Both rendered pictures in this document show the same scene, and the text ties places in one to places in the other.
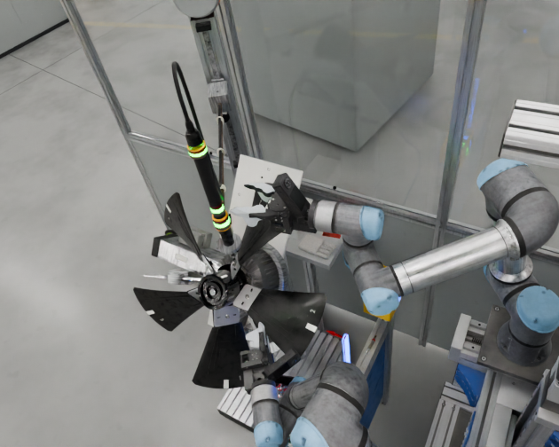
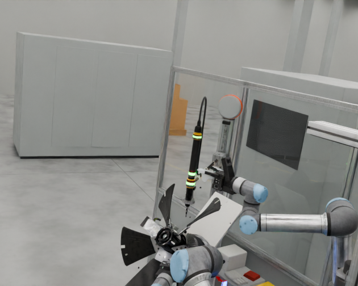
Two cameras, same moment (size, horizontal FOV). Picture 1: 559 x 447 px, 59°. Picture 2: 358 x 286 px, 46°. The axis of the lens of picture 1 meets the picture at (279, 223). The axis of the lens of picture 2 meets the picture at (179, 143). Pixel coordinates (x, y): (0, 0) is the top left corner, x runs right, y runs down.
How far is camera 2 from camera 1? 1.17 m
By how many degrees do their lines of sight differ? 36
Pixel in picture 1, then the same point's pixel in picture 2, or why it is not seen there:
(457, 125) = not seen: hidden behind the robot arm
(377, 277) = (251, 213)
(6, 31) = (117, 146)
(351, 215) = (251, 184)
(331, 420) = (195, 252)
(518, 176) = (343, 202)
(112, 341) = not seen: outside the picture
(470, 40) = (352, 160)
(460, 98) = (344, 194)
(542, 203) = (347, 210)
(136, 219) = not seen: hidden behind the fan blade
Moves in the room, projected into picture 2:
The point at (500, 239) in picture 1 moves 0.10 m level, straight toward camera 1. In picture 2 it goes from (319, 217) to (304, 221)
